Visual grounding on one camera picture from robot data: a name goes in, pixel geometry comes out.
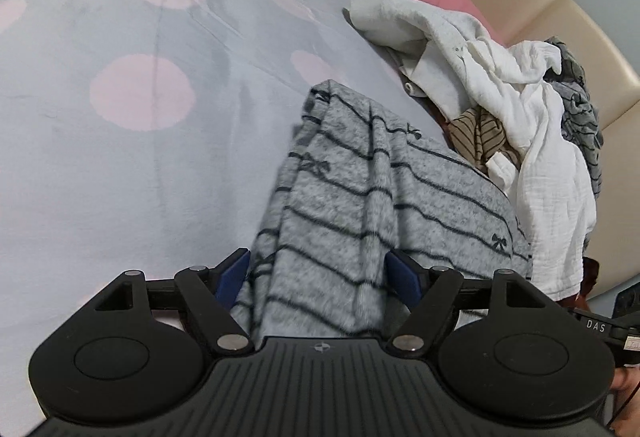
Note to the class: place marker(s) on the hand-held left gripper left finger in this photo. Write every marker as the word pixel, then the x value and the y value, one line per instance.
pixel 232 279

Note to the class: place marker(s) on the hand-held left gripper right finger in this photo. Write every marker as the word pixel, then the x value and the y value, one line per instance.
pixel 405 282

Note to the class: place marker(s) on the grey striped garment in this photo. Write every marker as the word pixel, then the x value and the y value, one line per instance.
pixel 340 217
pixel 580 112

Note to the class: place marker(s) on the person's right hand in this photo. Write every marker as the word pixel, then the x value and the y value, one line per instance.
pixel 625 377

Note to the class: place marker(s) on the brown striped garment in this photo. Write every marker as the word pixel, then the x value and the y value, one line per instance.
pixel 475 132

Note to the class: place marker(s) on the off-white buttoned garment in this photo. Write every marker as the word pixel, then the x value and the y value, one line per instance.
pixel 400 17

